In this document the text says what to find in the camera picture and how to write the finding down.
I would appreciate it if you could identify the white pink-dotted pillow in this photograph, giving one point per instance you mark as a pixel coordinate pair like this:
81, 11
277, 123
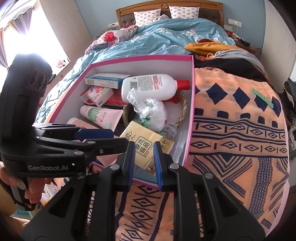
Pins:
146, 17
183, 12

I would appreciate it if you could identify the green nail file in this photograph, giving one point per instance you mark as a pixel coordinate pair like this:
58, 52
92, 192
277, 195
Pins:
262, 98

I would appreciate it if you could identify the black garment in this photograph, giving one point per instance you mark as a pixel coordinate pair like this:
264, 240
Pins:
231, 68

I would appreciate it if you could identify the pile of clothes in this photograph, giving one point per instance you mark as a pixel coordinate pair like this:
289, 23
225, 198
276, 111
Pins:
290, 111

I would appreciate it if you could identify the yellow garment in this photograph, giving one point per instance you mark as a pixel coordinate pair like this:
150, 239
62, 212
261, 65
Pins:
208, 47

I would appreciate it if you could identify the blue floral duvet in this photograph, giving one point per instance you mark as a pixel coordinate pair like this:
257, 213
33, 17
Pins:
166, 37

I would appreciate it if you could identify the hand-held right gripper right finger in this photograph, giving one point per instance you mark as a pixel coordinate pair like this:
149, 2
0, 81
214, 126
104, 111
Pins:
158, 166

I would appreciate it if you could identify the white wall socket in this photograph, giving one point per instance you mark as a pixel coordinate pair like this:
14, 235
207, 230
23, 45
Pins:
113, 24
234, 22

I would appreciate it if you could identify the yellow tissue pack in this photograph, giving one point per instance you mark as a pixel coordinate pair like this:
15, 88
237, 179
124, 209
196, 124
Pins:
143, 143

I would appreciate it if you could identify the white red floral quilt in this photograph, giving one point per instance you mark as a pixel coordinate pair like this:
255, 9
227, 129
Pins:
111, 38

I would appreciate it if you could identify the red packet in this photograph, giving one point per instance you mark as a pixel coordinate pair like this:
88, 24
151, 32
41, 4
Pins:
116, 98

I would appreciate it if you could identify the orange patterned blanket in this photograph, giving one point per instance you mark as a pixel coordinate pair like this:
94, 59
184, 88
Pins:
231, 150

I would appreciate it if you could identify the pink green cream tube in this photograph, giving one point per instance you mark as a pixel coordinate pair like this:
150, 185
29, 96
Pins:
101, 117

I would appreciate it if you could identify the grey garment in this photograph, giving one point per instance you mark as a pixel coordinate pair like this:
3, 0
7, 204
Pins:
238, 56

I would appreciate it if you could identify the sheer window curtain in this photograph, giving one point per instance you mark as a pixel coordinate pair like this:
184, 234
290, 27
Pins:
18, 20

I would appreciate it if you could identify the dark bedside table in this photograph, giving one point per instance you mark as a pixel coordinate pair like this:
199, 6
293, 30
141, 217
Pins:
240, 42

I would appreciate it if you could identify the white lotion bottle red cap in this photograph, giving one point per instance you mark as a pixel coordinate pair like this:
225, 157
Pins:
150, 87

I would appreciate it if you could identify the wooden bed headboard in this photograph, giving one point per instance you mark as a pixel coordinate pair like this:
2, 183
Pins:
143, 5

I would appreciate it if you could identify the pink floral tissue packet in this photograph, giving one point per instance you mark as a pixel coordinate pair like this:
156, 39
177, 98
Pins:
98, 95

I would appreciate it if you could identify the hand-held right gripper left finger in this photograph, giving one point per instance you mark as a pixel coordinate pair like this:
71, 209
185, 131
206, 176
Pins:
131, 166

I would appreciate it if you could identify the white teal medicine box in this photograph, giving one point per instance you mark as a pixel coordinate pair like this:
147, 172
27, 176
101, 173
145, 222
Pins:
104, 81

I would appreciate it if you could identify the person's left hand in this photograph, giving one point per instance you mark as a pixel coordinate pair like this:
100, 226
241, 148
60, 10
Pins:
34, 187

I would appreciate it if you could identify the pink windowsill toy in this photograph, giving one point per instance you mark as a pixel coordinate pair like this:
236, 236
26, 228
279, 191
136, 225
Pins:
61, 63

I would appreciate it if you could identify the pink cardboard box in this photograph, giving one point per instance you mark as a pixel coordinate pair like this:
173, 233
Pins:
187, 129

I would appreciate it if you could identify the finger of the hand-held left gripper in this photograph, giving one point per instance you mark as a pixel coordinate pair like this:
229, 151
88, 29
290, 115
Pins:
108, 147
97, 134

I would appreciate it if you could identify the crumpled white plastic bag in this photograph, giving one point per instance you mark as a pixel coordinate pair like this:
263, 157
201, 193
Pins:
152, 113

